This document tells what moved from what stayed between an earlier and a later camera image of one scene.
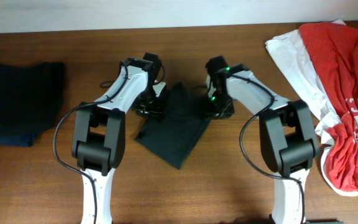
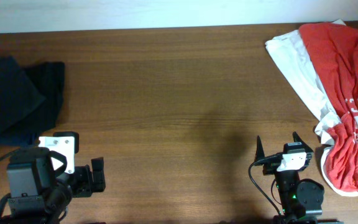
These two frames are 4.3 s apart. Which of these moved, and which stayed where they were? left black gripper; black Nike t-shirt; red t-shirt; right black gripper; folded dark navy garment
Moved: black Nike t-shirt; left black gripper; right black gripper
Stayed: red t-shirt; folded dark navy garment
